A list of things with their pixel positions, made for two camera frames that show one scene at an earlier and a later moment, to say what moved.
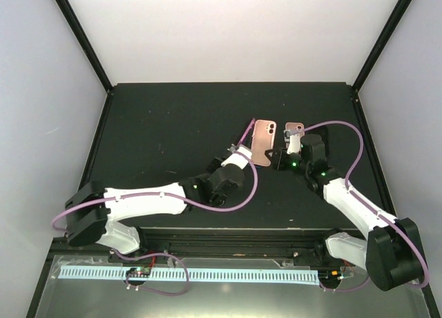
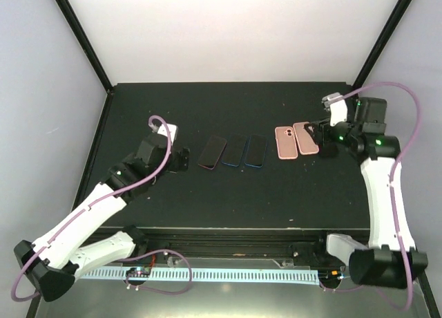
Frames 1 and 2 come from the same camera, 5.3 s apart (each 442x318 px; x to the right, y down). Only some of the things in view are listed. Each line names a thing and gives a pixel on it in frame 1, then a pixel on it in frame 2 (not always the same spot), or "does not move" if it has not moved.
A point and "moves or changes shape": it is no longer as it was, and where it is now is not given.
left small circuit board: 139,272 does not move
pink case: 293,126 moves or changes shape
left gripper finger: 270,154 to 311,128
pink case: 264,139 to 286,144
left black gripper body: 211,166 to 176,166
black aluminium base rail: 290,245 does not move
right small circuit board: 333,275 does not move
